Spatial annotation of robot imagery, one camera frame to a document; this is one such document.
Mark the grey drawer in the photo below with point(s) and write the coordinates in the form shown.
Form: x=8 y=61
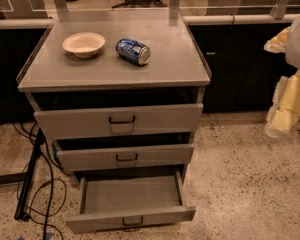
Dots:
x=106 y=122
x=127 y=157
x=130 y=198

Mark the black metal stand leg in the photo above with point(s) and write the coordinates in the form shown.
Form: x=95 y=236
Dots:
x=20 y=213

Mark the foam-covered gripper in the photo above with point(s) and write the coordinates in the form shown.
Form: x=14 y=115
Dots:
x=299 y=45

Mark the grey top drawer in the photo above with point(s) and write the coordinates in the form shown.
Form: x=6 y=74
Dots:
x=106 y=122

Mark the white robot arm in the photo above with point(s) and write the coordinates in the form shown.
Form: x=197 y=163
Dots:
x=285 y=110

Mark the blue soda can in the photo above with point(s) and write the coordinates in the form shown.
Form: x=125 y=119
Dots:
x=133 y=51

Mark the grey middle drawer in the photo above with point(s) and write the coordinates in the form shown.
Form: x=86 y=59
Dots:
x=127 y=157

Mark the grey drawer cabinet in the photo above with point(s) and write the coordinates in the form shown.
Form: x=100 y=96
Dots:
x=175 y=74

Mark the grey bottom drawer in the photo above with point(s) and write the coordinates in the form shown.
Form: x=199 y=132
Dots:
x=130 y=198

